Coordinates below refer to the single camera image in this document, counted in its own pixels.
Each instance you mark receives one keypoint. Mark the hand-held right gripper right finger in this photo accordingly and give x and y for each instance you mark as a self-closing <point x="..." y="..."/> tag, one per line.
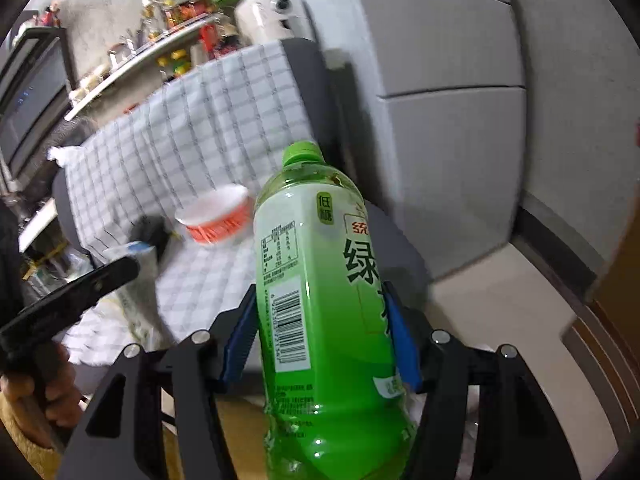
<point x="404" y="347"/>

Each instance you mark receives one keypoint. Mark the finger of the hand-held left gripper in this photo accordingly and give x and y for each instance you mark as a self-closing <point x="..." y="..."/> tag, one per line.
<point x="95" y="285"/>

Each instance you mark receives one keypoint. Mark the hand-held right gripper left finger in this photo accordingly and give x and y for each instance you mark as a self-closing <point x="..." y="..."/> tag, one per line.
<point x="240" y="330"/>

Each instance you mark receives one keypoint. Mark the clear red label plastic bag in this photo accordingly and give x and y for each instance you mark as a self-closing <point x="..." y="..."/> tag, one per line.
<point x="140" y="300"/>

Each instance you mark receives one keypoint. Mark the green tea bottle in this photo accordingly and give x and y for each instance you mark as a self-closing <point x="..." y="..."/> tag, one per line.
<point x="320" y="360"/>

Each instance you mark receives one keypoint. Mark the person's left forearm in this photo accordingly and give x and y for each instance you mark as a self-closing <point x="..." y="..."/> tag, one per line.
<point x="20" y="455"/>

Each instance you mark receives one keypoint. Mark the person's left hand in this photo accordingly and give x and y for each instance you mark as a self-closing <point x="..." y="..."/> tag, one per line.
<point x="65" y="400"/>

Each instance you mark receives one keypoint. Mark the black sponge block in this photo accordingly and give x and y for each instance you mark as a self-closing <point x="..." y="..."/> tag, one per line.
<point x="150" y="232"/>

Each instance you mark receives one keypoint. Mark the white kitchen counter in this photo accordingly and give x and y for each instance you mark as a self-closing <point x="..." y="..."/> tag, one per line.
<point x="40" y="225"/>

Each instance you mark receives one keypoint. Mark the red and white paper bowl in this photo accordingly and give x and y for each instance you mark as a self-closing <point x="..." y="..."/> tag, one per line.
<point x="215" y="225"/>

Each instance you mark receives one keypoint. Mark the white plastic bag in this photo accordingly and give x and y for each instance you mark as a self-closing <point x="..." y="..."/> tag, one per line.
<point x="62" y="155"/>

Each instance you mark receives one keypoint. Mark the black and white checked cloth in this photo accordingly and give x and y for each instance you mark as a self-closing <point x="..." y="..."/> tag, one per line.
<point x="200" y="110"/>

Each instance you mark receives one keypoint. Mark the brown wooden door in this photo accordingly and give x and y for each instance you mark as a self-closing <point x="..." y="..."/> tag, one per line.
<point x="615" y="335"/>

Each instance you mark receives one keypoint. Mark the white kitchen appliance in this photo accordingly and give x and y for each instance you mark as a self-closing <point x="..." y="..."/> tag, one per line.
<point x="260" y="15"/>

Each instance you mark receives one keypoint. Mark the grey refrigerator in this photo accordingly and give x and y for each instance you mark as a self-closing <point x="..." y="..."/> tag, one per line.
<point x="450" y="35"/>

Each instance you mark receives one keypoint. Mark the white wall shelf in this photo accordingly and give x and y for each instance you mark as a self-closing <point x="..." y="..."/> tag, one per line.
<point x="130" y="67"/>

